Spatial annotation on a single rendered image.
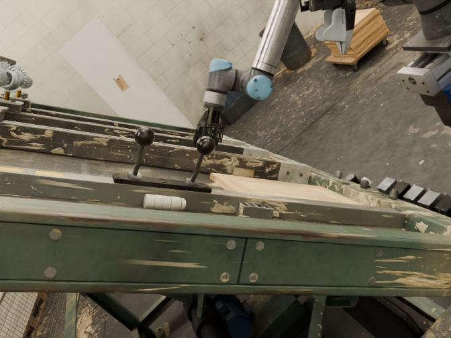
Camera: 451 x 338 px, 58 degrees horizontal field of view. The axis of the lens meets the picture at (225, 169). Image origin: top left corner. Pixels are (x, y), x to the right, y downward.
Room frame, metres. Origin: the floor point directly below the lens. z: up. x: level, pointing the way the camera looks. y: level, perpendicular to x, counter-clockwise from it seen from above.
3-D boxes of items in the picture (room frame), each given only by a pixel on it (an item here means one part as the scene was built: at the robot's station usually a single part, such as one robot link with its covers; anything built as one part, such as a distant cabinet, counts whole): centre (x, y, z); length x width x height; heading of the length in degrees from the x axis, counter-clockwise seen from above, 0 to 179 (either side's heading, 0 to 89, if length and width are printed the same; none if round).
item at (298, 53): (5.39, -1.76, 0.33); 0.52 x 0.51 x 0.65; 179
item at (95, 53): (5.24, 0.25, 1.03); 0.61 x 0.58 x 2.05; 179
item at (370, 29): (4.10, -1.92, 0.20); 0.61 x 0.53 x 0.40; 179
